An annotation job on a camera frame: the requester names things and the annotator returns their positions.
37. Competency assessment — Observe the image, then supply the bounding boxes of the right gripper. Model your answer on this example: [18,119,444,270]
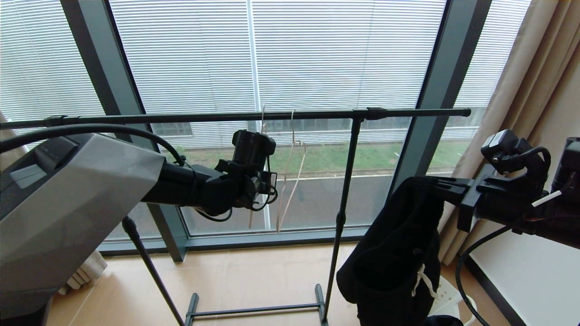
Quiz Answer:
[426,177,546,233]

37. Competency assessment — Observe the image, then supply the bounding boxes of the black shorts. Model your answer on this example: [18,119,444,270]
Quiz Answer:
[336,177,447,326]

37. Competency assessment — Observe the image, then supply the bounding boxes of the pink clothes hanger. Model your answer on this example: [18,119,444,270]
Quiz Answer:
[248,104,268,230]
[276,110,307,232]

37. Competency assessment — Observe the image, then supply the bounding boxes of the white laundry basket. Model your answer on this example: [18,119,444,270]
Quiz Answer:
[428,275,477,326]

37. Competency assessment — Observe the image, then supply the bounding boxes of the black clothes rack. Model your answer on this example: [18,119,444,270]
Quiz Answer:
[0,107,472,326]

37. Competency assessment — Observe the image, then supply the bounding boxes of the beige curtain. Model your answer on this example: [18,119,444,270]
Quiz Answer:
[0,111,108,296]
[437,0,580,265]

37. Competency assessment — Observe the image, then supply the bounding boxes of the window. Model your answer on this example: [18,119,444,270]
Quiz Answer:
[0,0,531,263]

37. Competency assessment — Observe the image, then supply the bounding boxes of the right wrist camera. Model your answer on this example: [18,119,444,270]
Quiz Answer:
[480,129,551,191]

